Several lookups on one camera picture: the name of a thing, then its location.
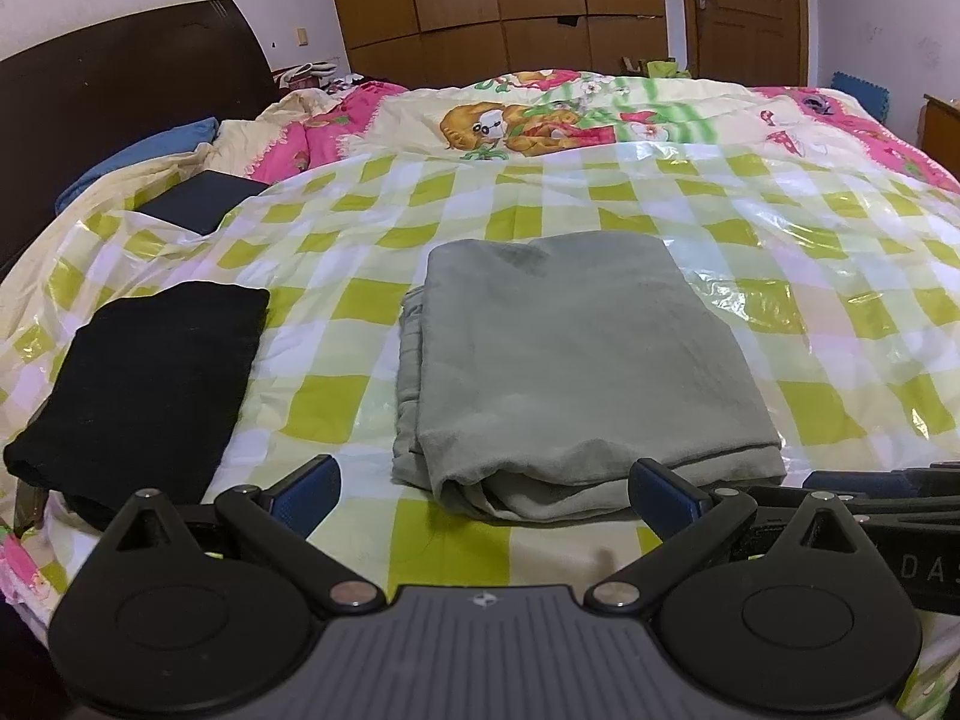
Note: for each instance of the blue foam mat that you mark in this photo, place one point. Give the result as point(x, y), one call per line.
point(862, 94)

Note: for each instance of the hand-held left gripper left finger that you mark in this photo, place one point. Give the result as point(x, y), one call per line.
point(307, 496)

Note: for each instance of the black folded cloth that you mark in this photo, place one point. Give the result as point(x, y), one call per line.
point(150, 390)

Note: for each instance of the dark blue notebook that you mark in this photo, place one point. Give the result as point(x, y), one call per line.
point(202, 202)

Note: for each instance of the grey-green pants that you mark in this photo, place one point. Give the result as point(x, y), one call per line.
point(570, 360)

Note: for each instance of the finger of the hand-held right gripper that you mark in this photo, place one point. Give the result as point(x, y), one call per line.
point(855, 484)

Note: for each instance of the patterned cloth pile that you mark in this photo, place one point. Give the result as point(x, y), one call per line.
point(311, 73)

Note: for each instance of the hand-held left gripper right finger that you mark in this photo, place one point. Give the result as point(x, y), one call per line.
point(664, 499)

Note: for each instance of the green checkered plastic sheet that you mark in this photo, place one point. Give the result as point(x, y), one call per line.
point(360, 292)

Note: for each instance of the green cloth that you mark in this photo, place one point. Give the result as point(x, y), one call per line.
point(667, 69)

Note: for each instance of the cartoon printed quilt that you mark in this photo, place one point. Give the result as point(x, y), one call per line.
point(525, 120)

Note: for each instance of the wooden door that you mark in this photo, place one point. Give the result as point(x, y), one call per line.
point(750, 7)

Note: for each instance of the blue pillow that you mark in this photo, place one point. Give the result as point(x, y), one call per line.
point(142, 157)

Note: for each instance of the dark wooden headboard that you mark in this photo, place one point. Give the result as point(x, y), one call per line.
point(112, 82)

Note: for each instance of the wooden desk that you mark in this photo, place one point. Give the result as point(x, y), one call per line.
point(941, 127)

